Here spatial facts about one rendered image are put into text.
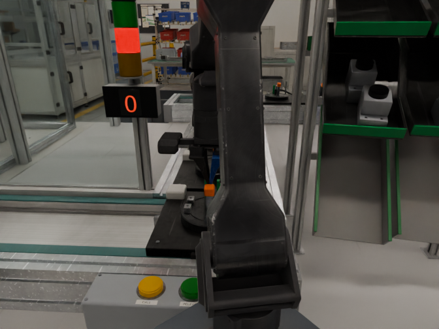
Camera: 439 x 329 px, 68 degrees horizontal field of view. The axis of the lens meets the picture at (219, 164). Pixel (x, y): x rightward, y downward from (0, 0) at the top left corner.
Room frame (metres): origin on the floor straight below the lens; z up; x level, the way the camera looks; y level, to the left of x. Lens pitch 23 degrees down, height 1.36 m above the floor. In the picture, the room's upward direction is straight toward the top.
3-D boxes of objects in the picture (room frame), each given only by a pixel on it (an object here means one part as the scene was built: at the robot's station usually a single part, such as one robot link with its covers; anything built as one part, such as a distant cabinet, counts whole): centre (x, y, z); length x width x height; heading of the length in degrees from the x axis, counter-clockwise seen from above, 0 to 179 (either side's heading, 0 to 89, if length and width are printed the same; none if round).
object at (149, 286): (0.42, 0.11, 0.96); 0.04 x 0.04 x 0.02
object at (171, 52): (6.29, 0.97, 0.90); 0.40 x 0.30 x 0.17; 175
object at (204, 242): (0.25, -0.02, 1.15); 0.09 x 0.07 x 0.06; 98
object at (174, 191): (0.73, 0.11, 0.97); 0.05 x 0.05 x 0.04; 87
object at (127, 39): (0.76, 0.20, 1.33); 0.05 x 0.05 x 0.05
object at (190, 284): (0.42, 0.04, 0.96); 0.04 x 0.04 x 0.02
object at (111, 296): (0.42, 0.11, 0.93); 0.21 x 0.07 x 0.06; 87
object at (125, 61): (0.76, 0.20, 1.28); 0.05 x 0.05 x 0.05
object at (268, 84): (6.15, -0.86, 0.40); 0.61 x 0.41 x 0.22; 83
